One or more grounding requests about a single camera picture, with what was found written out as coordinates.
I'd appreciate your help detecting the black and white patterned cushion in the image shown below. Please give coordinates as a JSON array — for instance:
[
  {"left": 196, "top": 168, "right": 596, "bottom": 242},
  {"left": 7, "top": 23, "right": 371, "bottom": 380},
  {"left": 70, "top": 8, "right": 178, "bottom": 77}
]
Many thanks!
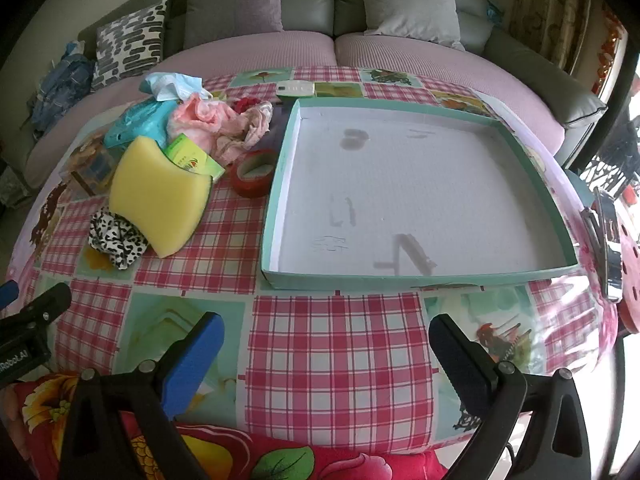
[{"left": 91, "top": 0, "right": 168, "bottom": 92}]

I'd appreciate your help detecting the red tape roll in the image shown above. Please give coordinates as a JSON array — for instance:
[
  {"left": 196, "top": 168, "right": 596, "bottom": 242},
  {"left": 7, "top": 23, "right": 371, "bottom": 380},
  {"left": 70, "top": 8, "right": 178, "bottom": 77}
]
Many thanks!
[{"left": 231, "top": 149, "right": 276, "bottom": 200}]

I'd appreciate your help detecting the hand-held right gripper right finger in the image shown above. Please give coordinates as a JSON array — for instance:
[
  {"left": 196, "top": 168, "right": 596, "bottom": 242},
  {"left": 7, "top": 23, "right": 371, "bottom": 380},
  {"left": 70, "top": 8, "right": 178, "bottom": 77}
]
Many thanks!
[{"left": 428, "top": 313, "right": 593, "bottom": 480}]

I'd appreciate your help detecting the blue face mask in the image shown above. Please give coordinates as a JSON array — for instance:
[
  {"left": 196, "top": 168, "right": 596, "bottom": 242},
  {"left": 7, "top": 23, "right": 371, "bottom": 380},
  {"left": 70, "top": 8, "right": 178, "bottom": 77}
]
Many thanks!
[{"left": 139, "top": 72, "right": 213, "bottom": 103}]

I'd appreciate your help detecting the purple-grey cushion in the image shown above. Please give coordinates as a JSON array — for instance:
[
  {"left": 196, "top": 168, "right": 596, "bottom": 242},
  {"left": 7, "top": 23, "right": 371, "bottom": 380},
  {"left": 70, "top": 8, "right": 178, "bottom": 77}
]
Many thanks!
[{"left": 182, "top": 0, "right": 288, "bottom": 51}]

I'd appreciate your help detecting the black metal frame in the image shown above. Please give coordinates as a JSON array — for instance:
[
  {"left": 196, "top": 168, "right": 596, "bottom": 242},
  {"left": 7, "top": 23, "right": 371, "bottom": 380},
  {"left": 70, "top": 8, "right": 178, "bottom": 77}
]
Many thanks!
[{"left": 590, "top": 115, "right": 640, "bottom": 196}]

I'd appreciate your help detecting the grey sofa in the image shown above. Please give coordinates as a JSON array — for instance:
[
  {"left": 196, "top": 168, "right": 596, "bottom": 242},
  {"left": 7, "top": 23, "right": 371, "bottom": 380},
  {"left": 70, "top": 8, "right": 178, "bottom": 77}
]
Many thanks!
[{"left": 22, "top": 0, "right": 608, "bottom": 191}]

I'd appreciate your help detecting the shiny metal stand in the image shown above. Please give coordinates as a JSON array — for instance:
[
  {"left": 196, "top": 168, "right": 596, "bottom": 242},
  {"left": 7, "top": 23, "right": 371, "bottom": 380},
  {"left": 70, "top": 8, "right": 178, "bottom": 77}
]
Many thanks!
[{"left": 580, "top": 192, "right": 626, "bottom": 303}]

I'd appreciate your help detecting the pink floral cloth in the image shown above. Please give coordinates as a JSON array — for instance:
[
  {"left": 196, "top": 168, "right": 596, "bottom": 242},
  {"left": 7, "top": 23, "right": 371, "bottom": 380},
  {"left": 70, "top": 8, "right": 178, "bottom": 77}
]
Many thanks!
[{"left": 212, "top": 102, "right": 275, "bottom": 166}]

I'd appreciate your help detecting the dark teal stool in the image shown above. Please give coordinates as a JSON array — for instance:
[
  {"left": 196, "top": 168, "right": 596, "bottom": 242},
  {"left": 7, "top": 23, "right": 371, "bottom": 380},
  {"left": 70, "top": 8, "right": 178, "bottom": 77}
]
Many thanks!
[{"left": 565, "top": 167, "right": 596, "bottom": 211}]

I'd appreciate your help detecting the leopard print scrunchie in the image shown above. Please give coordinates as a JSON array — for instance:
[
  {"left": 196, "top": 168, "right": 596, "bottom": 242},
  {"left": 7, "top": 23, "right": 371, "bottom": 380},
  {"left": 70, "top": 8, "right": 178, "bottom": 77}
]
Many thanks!
[{"left": 88, "top": 207, "right": 151, "bottom": 271}]

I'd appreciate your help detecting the purple cloth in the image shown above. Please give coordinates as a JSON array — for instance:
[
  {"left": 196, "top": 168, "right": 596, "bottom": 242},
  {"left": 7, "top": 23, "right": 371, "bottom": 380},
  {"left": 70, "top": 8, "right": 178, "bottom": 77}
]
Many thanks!
[{"left": 260, "top": 110, "right": 293, "bottom": 153}]

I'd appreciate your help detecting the beige patterned curtain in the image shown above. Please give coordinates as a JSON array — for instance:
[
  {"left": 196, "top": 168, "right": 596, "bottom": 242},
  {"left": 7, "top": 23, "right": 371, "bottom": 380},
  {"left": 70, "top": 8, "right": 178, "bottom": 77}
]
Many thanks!
[{"left": 510, "top": 0, "right": 601, "bottom": 73}]

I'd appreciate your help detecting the blue clothing pile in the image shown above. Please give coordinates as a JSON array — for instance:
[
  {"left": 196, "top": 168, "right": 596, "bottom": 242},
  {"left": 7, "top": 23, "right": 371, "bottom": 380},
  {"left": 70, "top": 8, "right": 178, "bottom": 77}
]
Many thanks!
[{"left": 27, "top": 40, "right": 98, "bottom": 141}]

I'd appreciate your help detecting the red floral blanket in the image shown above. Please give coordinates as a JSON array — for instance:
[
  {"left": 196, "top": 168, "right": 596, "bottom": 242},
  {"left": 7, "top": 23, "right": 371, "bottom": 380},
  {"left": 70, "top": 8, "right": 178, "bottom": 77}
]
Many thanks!
[{"left": 0, "top": 370, "right": 451, "bottom": 480}]

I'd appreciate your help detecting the small white device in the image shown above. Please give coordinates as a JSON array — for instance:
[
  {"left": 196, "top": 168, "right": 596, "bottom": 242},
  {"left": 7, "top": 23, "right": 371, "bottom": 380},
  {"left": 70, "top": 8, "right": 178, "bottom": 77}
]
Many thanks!
[{"left": 276, "top": 80, "right": 316, "bottom": 101}]

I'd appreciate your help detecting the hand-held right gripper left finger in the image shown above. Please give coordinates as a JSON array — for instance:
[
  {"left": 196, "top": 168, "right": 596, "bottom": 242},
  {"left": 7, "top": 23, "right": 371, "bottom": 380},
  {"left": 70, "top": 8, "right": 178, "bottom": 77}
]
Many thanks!
[{"left": 57, "top": 311, "right": 225, "bottom": 480}]

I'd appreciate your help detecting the teal wipes packet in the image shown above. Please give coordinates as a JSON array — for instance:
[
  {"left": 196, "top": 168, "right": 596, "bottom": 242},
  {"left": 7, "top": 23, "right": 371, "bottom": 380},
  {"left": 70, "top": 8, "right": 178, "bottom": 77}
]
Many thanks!
[{"left": 103, "top": 99, "right": 178, "bottom": 148}]

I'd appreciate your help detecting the teal shallow cardboard tray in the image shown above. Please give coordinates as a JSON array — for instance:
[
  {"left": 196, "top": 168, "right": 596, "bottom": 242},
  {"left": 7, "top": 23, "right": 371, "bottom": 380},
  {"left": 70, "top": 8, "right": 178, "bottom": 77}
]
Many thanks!
[{"left": 260, "top": 97, "right": 581, "bottom": 291}]

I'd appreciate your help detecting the red and gold hanging decoration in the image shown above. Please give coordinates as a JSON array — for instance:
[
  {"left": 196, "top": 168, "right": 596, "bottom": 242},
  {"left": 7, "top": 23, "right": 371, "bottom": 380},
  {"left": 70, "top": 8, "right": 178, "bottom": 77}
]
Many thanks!
[{"left": 595, "top": 10, "right": 631, "bottom": 96}]

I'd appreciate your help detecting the pink stool with holes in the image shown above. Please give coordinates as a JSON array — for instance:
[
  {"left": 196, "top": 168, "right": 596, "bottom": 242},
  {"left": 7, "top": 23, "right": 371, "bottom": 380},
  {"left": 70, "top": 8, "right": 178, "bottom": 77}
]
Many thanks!
[{"left": 612, "top": 195, "right": 640, "bottom": 333}]

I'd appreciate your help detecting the yellow sponge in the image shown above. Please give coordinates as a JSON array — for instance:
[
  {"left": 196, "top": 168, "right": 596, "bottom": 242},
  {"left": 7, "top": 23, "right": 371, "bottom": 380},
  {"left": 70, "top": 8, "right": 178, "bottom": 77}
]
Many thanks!
[{"left": 109, "top": 135, "right": 211, "bottom": 259}]

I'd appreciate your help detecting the light grey cushion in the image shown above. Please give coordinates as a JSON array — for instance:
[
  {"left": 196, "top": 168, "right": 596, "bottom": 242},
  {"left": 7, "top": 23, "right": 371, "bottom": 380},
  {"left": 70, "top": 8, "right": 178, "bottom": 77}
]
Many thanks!
[{"left": 357, "top": 0, "right": 466, "bottom": 52}]

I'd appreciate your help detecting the green tissue packet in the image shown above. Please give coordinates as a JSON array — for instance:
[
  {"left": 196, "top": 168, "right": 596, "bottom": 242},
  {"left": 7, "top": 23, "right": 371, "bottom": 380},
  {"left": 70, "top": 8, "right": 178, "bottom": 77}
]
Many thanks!
[{"left": 164, "top": 132, "right": 227, "bottom": 181}]

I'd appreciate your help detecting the pink sofa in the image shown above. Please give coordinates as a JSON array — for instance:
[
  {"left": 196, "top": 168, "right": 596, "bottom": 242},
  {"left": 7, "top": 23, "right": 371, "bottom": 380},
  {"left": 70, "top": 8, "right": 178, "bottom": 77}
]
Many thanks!
[{"left": 25, "top": 30, "right": 566, "bottom": 191}]

